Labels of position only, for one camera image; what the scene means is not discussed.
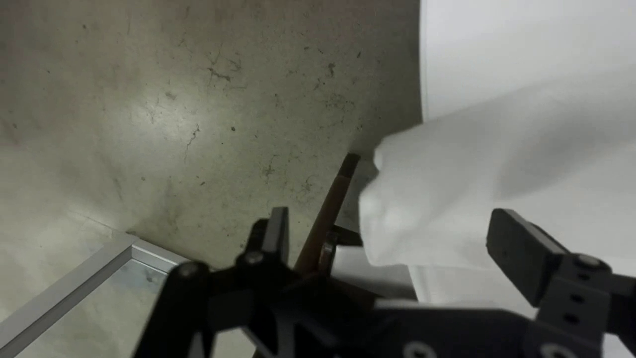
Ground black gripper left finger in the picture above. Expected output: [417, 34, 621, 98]
[236, 205, 292, 269]

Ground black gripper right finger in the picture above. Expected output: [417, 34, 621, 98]
[484, 207, 613, 327]

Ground white towel with blue stripes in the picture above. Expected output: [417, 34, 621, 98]
[355, 62, 636, 335]

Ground dark brown wooden chair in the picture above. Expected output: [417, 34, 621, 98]
[294, 154, 363, 277]

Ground aluminium framed glass panel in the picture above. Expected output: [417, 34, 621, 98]
[0, 233, 192, 358]

